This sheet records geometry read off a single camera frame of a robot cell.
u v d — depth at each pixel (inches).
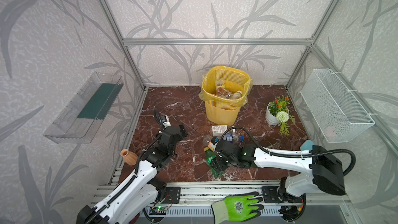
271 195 29.1
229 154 23.8
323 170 15.9
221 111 32.4
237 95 36.4
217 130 36.6
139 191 18.9
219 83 37.6
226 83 38.2
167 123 27.6
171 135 22.7
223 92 35.1
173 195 29.1
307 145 35.5
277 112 34.8
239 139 36.9
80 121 25.4
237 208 27.3
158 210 28.3
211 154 32.5
